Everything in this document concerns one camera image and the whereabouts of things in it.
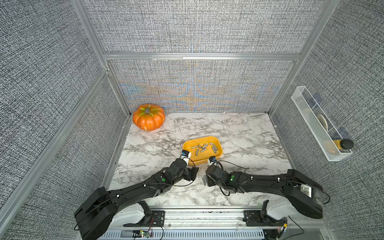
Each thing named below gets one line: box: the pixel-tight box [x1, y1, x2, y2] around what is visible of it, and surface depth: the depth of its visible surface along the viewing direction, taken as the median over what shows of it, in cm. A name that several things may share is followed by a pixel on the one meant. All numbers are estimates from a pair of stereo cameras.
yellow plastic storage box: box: [182, 136, 223, 166], surface depth 102 cm
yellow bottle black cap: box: [333, 139, 354, 150], surface depth 63 cm
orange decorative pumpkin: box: [133, 104, 166, 132], surface depth 105 cm
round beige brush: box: [317, 114, 329, 132], surface depth 72 cm
